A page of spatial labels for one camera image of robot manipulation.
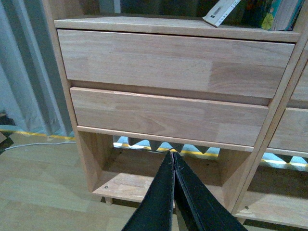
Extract white cable on floor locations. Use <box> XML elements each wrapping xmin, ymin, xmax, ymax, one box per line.
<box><xmin>3</xmin><ymin>141</ymin><xmax>77</xmax><ymax>152</ymax></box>

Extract white leaning book with barcode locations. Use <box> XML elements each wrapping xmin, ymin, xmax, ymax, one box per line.
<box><xmin>203</xmin><ymin>0</ymin><xmax>241</xmax><ymax>27</ymax></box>

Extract grey curtain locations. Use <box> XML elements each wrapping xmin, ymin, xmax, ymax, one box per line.
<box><xmin>0</xmin><ymin>0</ymin><xmax>72</xmax><ymax>136</ymax></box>

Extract left wooden shelf cabinet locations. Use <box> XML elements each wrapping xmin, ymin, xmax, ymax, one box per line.
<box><xmin>42</xmin><ymin>0</ymin><xmax>308</xmax><ymax>217</ymax></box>

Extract middle wooden shelf cabinet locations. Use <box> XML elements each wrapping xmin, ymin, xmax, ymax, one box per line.
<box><xmin>234</xmin><ymin>46</ymin><xmax>308</xmax><ymax>229</ymax></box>

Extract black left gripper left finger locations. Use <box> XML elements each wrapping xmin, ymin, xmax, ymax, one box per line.
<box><xmin>122</xmin><ymin>152</ymin><xmax>175</xmax><ymax>231</ymax></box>

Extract lower wooden drawer left cabinet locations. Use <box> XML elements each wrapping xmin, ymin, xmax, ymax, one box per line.
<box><xmin>70</xmin><ymin>87</ymin><xmax>268</xmax><ymax>146</ymax></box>

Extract lower wooden drawer middle cabinet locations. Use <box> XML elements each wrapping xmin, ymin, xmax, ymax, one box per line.
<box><xmin>269</xmin><ymin>108</ymin><xmax>308</xmax><ymax>152</ymax></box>

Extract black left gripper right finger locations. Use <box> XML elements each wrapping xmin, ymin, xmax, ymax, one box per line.
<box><xmin>173</xmin><ymin>152</ymin><xmax>246</xmax><ymax>231</ymax></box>

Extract wooden drawer cabinet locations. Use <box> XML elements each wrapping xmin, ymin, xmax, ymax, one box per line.
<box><xmin>58</xmin><ymin>30</ymin><xmax>294</xmax><ymax>98</ymax></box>
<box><xmin>70</xmin><ymin>87</ymin><xmax>268</xmax><ymax>146</ymax></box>
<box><xmin>269</xmin><ymin>108</ymin><xmax>308</xmax><ymax>152</ymax></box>

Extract upper wooden drawer left cabinet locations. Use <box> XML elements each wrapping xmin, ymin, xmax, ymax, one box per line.
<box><xmin>58</xmin><ymin>30</ymin><xmax>294</xmax><ymax>98</ymax></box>

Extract wooden shelf cabinet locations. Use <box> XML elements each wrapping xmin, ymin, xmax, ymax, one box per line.
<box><xmin>234</xmin><ymin>46</ymin><xmax>308</xmax><ymax>229</ymax></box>
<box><xmin>42</xmin><ymin>0</ymin><xmax>308</xmax><ymax>217</ymax></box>

